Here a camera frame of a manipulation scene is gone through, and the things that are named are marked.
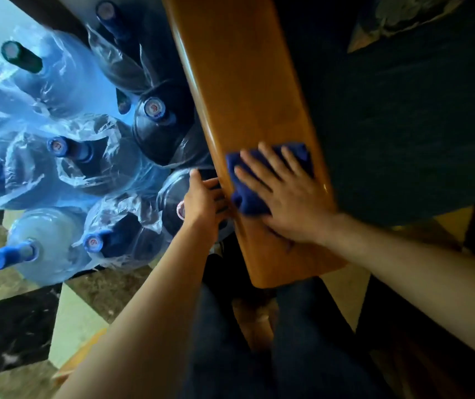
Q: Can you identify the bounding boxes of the person's left hand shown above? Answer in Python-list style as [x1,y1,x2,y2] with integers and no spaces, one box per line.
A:
[181,168,230,244]

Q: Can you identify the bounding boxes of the person's right forearm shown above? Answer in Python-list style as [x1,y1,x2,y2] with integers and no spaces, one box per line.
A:
[320,213,475,369]

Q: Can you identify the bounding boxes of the person's right hand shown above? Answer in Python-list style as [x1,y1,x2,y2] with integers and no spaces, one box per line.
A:
[234,142,338,245]

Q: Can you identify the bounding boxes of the polished wooden sofa armrest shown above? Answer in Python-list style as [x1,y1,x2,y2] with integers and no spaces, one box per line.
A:
[161,0,349,290]

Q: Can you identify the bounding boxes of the group of blue water jugs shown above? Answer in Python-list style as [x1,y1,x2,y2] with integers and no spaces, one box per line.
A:
[0,0,236,288]

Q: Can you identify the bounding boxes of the person's dark blue trousers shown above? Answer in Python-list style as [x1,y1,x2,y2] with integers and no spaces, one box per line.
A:
[178,231,394,399]

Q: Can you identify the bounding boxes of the patterned throw pillow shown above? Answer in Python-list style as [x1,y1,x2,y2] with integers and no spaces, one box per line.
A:
[347,0,475,54]

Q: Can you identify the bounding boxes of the blue cleaning cloth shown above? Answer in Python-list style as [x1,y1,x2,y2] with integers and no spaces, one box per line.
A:
[225,142,315,217]

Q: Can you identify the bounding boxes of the person's left forearm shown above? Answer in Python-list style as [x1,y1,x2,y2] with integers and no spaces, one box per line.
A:
[54,223,221,399]

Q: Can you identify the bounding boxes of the dark green sofa cushion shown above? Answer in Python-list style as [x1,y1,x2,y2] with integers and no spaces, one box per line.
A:
[271,0,475,227]

